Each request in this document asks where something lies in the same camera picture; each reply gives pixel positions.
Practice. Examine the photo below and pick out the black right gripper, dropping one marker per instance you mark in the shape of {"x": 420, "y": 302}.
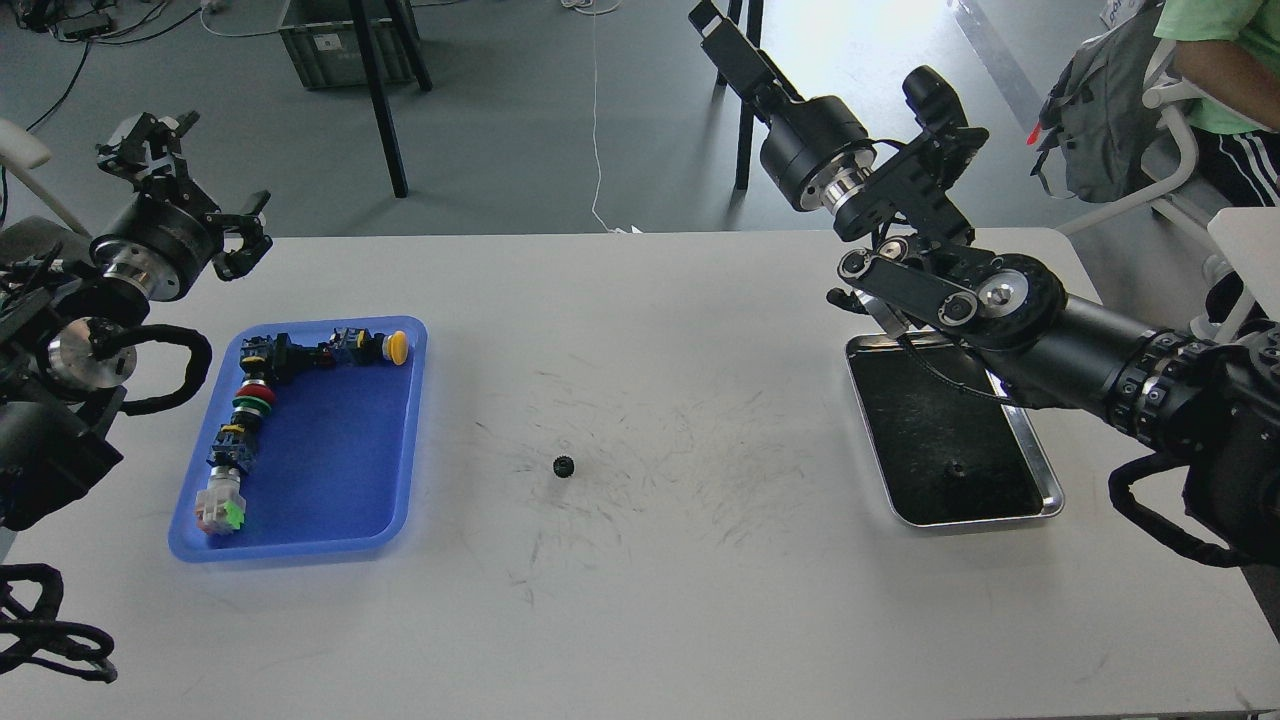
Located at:
{"x": 808, "y": 140}

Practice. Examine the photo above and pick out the person in green shirt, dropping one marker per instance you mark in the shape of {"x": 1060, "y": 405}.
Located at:
{"x": 1230, "y": 51}

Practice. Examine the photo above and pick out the yellow push button switch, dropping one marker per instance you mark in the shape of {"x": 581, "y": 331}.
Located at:
{"x": 362, "y": 347}

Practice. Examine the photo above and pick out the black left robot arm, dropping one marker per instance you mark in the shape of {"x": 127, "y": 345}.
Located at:
{"x": 77, "y": 350}

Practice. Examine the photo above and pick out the grey backpack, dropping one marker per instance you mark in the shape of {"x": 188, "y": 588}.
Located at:
{"x": 1093, "y": 127}

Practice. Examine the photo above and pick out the blue plastic tray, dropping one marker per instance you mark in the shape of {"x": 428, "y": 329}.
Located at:
{"x": 333, "y": 463}

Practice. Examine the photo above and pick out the black table leg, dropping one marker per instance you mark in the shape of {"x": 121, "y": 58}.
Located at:
{"x": 748, "y": 16}
{"x": 410, "y": 42}

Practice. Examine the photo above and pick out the white green switch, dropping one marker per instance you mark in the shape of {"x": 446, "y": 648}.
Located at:
{"x": 219, "y": 509}

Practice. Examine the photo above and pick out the blue black switch block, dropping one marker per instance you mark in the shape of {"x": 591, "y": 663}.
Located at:
{"x": 234, "y": 446}

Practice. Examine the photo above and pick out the grey chair at left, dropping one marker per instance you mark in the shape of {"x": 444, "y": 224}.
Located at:
{"x": 30, "y": 220}

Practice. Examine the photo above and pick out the green push button switch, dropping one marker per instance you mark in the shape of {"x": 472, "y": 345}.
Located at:
{"x": 249, "y": 413}

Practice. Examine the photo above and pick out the black table leg left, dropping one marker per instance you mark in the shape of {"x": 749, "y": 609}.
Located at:
{"x": 410, "y": 42}

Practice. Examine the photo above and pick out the silver metal tray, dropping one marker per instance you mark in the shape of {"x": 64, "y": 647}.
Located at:
{"x": 938, "y": 405}

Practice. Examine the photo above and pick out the grey plastic crate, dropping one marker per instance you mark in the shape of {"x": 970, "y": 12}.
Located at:
{"x": 321, "y": 40}

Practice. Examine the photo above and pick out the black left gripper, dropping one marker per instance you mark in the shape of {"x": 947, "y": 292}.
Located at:
{"x": 153, "y": 243}

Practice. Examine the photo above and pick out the white office chair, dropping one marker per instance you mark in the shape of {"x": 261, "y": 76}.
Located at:
{"x": 1244, "y": 239}

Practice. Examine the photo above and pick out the black table leg right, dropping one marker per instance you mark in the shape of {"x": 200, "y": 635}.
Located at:
{"x": 748, "y": 16}

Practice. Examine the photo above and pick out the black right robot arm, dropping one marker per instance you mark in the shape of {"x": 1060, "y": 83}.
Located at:
{"x": 1207, "y": 410}

